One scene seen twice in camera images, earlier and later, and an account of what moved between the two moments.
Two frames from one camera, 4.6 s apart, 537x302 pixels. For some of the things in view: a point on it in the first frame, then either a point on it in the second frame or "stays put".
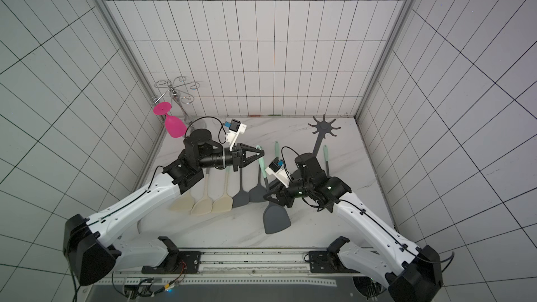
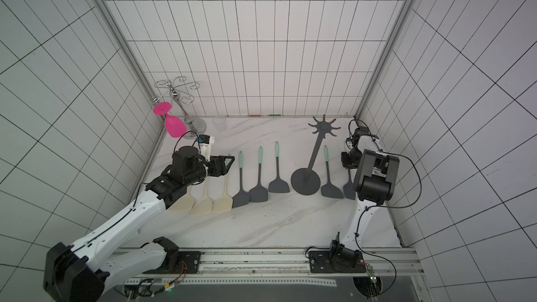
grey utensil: x=257 y=193 stays put
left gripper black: x=240 y=155 -> x=216 y=160
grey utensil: x=275 y=218 -> x=349 y=189
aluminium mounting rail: x=258 y=267 stays put
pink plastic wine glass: x=175 y=127 stays put
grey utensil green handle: x=242 y=198 stays put
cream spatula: x=224 y=203 stays put
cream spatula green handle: x=184 y=203 stays put
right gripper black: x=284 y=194 -> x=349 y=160
